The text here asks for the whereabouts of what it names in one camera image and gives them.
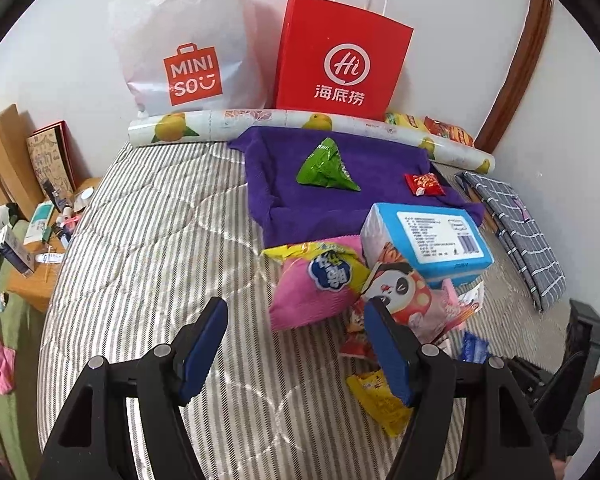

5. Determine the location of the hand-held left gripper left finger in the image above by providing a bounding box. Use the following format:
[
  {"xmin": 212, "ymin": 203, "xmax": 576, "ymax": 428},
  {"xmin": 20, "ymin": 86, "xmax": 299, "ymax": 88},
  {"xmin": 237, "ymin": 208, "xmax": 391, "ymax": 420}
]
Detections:
[{"xmin": 37, "ymin": 297, "xmax": 229, "ymax": 480}]

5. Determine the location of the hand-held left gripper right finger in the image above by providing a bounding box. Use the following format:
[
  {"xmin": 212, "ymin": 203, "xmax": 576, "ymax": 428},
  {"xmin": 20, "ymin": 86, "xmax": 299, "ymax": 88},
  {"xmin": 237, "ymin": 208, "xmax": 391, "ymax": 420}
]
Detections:
[{"xmin": 362, "ymin": 297, "xmax": 553, "ymax": 480}]

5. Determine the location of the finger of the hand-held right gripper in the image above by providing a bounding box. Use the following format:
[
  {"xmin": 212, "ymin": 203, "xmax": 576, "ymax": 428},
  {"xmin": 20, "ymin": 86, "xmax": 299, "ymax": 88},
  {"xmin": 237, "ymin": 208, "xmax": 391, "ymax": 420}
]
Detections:
[
  {"xmin": 509, "ymin": 355, "xmax": 563, "ymax": 411},
  {"xmin": 567, "ymin": 299, "xmax": 600, "ymax": 461}
]

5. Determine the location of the yellow snack packet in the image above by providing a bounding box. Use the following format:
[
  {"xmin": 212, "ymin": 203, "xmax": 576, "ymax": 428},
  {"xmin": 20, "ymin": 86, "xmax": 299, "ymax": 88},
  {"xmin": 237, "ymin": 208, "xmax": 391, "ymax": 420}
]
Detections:
[{"xmin": 347, "ymin": 367, "xmax": 415, "ymax": 438}]

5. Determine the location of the panda print snack packet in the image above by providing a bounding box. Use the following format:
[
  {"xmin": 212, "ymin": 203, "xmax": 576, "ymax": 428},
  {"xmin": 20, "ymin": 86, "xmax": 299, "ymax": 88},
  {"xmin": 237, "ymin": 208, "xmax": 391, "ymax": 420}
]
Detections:
[{"xmin": 362, "ymin": 242, "xmax": 448, "ymax": 341}]

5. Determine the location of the small blue snack packet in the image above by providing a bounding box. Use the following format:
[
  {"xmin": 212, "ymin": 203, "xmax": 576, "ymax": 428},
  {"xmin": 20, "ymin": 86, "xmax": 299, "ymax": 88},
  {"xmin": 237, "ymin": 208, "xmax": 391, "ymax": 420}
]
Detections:
[{"xmin": 460, "ymin": 332, "xmax": 491, "ymax": 365}]

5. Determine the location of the long pink white snack packet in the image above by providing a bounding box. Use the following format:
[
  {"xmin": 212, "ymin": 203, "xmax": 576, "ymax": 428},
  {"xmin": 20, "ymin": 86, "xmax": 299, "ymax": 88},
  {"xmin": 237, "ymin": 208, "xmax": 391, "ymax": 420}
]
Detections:
[{"xmin": 430, "ymin": 277, "xmax": 481, "ymax": 336}]

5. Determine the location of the pink snack bag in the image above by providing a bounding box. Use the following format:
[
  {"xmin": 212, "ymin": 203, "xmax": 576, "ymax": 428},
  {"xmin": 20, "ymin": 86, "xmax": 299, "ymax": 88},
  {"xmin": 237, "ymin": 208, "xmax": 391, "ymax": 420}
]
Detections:
[{"xmin": 263, "ymin": 237, "xmax": 372, "ymax": 332}]

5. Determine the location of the small white snack packet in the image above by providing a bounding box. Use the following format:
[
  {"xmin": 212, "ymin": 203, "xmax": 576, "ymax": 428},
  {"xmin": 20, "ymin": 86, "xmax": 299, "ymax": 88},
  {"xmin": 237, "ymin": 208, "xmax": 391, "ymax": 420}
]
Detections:
[{"xmin": 457, "ymin": 280, "xmax": 486, "ymax": 311}]

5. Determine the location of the small red candy packet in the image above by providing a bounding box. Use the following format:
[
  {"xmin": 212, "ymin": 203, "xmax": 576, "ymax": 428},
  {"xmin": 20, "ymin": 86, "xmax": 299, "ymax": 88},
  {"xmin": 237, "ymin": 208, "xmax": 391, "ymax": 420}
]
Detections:
[{"xmin": 339, "ymin": 305, "xmax": 378, "ymax": 361}]

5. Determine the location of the grey checked cloth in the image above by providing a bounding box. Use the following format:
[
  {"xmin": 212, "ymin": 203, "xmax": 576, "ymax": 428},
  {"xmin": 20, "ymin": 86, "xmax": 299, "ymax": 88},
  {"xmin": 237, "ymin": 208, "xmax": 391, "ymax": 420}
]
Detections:
[{"xmin": 452, "ymin": 170, "xmax": 567, "ymax": 313}]

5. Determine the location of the blue white tissue pack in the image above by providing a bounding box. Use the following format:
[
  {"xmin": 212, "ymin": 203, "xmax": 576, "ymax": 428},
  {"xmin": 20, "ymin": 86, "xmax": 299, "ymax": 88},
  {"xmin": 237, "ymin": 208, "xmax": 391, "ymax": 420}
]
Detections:
[{"xmin": 360, "ymin": 202, "xmax": 495, "ymax": 288}]

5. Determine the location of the red snack packet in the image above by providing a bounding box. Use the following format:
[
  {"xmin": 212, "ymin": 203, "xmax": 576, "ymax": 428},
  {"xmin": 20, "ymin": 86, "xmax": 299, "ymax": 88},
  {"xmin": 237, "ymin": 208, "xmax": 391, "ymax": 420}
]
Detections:
[{"xmin": 404, "ymin": 172, "xmax": 446, "ymax": 197}]

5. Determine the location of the wooden nightstand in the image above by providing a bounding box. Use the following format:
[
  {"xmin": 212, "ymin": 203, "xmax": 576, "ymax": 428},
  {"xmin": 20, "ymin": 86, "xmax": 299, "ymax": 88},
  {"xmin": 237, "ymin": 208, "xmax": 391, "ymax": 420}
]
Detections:
[{"xmin": 7, "ymin": 177, "xmax": 103, "ymax": 313}]

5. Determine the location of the purple towel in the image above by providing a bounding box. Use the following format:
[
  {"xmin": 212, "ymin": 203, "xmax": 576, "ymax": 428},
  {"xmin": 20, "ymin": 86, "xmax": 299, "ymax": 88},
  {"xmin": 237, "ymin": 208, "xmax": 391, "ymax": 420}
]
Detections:
[{"xmin": 228, "ymin": 126, "xmax": 486, "ymax": 248}]

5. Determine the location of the green blanket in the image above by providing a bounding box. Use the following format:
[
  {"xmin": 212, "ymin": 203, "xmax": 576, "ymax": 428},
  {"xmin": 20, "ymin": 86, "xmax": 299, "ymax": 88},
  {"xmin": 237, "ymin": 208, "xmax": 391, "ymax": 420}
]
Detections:
[{"xmin": 0, "ymin": 220, "xmax": 46, "ymax": 480}]

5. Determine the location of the green triangular snack packet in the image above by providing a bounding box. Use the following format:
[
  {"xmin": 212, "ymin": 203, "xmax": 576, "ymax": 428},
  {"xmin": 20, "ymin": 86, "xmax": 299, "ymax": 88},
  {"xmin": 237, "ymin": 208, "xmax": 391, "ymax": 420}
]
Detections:
[{"xmin": 296, "ymin": 137, "xmax": 362, "ymax": 192}]

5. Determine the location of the white dark blue box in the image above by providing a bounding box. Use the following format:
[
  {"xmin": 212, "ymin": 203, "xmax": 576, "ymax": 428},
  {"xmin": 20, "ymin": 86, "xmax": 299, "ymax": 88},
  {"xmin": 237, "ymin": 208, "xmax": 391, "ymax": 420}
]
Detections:
[{"xmin": 0, "ymin": 227, "xmax": 36, "ymax": 277}]

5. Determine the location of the red chips bag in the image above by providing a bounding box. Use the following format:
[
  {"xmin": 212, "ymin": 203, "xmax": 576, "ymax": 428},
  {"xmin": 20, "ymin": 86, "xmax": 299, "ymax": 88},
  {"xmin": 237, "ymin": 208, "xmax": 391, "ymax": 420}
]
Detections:
[{"xmin": 422, "ymin": 116, "xmax": 476, "ymax": 150}]

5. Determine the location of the yellow chips bag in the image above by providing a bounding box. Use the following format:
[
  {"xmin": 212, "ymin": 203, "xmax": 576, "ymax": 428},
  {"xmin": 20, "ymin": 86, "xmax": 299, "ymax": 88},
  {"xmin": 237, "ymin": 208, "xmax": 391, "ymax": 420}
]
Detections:
[{"xmin": 384, "ymin": 111, "xmax": 431, "ymax": 133}]

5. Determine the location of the fruit print paper roll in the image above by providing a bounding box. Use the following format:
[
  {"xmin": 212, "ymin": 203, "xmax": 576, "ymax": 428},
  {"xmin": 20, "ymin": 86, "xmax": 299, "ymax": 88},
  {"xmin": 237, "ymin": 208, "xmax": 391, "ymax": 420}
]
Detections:
[{"xmin": 127, "ymin": 108, "xmax": 496, "ymax": 173}]

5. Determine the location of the patterned notebook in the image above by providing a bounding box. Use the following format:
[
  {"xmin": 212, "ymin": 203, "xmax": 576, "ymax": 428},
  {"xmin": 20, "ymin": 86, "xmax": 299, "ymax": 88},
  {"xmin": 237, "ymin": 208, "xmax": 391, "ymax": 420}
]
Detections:
[{"xmin": 26, "ymin": 127, "xmax": 77, "ymax": 196}]

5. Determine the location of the red folder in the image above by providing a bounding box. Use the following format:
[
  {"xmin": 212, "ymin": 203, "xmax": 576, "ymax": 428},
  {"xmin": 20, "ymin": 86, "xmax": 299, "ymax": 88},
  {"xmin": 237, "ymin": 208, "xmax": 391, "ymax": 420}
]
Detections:
[{"xmin": 32, "ymin": 120, "xmax": 78, "ymax": 181}]

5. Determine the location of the wooden headboard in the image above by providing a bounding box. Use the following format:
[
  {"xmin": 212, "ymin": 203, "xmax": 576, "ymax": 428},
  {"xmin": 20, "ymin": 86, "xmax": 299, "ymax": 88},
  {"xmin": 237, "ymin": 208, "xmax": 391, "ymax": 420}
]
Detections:
[{"xmin": 0, "ymin": 104, "xmax": 46, "ymax": 208}]

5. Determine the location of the red paper bag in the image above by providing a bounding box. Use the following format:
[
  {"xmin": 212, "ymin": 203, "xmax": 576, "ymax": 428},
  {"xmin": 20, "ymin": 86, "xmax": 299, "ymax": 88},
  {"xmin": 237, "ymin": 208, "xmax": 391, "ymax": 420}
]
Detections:
[{"xmin": 275, "ymin": 0, "xmax": 414, "ymax": 122}]

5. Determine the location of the white plastic shopping bag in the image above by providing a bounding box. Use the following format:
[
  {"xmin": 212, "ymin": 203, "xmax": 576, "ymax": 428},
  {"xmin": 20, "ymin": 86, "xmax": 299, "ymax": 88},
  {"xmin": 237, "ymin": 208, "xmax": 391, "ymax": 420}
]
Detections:
[{"xmin": 107, "ymin": 0, "xmax": 268, "ymax": 118}]

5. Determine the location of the brown wooden frame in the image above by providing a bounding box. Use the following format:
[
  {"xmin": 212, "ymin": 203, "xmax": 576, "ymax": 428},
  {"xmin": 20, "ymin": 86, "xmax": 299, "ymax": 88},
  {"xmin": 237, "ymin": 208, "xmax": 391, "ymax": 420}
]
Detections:
[{"xmin": 475, "ymin": 0, "xmax": 553, "ymax": 153}]

